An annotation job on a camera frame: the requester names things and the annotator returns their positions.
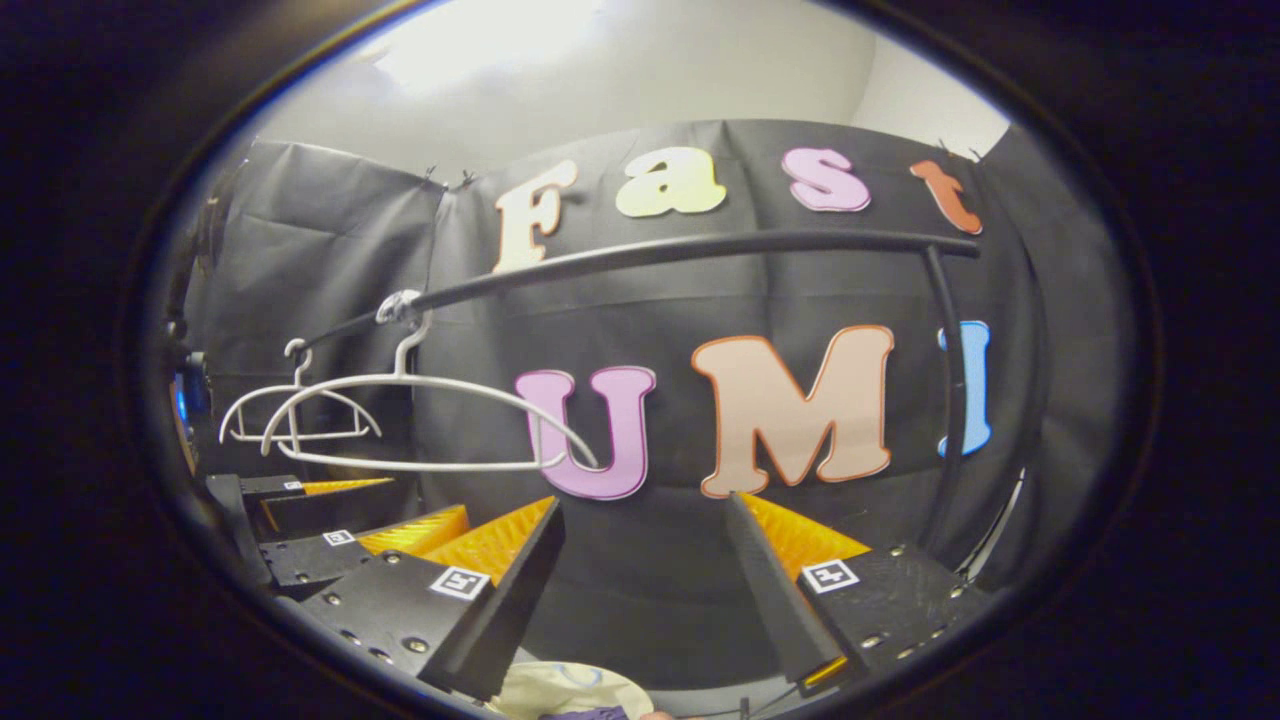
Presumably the cream laundry hamper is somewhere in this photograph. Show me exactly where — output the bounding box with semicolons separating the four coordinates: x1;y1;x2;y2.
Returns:
490;660;661;720

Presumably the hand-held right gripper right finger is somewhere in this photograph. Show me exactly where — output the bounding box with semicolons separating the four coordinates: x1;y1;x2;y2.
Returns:
722;492;991;701

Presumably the black clothes rack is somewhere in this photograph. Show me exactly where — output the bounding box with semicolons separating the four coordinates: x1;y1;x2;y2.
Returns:
300;228;986;561

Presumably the white clothes hanger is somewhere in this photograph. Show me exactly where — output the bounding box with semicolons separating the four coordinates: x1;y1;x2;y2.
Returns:
262;290;601;474
218;338;383;445

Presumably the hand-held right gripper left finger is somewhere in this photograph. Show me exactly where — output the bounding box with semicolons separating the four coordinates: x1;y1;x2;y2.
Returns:
300;497;564;704

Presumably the black backdrop cloth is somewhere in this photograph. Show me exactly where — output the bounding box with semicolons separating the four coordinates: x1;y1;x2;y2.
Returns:
180;118;1131;693

